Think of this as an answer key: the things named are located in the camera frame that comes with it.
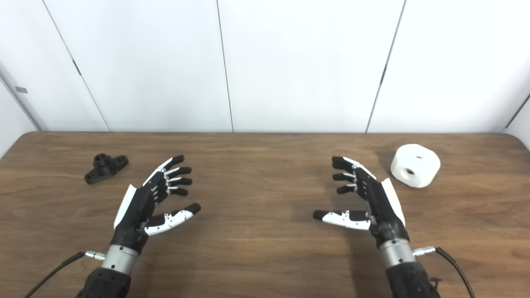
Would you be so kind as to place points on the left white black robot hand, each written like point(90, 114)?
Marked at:
point(138, 207)

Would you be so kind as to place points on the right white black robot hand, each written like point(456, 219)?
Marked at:
point(383, 211)

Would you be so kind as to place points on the black flanged holder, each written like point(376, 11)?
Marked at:
point(105, 169)

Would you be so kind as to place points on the round white plastic piece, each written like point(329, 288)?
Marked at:
point(418, 163)

